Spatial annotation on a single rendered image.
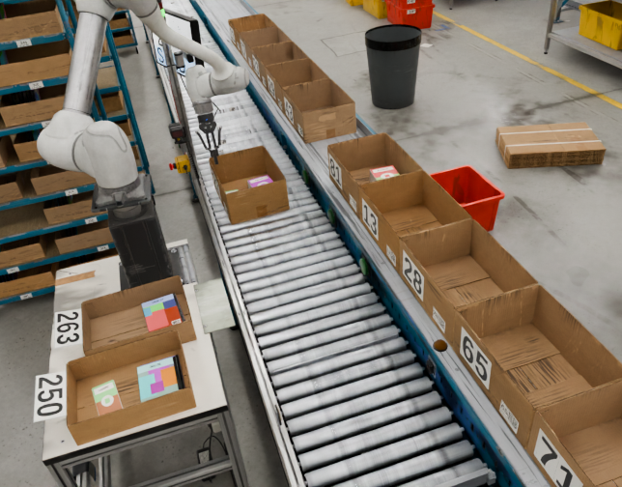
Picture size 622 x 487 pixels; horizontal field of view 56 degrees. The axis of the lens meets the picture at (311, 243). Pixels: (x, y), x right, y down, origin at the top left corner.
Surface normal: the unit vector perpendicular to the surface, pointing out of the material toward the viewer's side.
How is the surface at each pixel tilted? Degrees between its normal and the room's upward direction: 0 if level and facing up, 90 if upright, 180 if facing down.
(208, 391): 0
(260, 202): 91
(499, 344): 1
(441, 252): 89
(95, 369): 89
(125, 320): 1
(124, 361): 88
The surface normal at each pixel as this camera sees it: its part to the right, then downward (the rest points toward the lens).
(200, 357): -0.08, -0.80
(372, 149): 0.29, 0.54
